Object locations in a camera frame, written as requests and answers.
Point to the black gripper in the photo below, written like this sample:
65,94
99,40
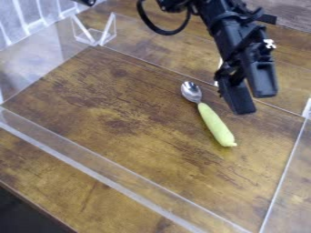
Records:
246,50

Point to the clear acrylic corner bracket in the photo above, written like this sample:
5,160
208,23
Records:
92,36

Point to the green handled metal spoon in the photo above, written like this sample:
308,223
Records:
217,128

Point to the black strip on table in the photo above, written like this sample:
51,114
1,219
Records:
270,19

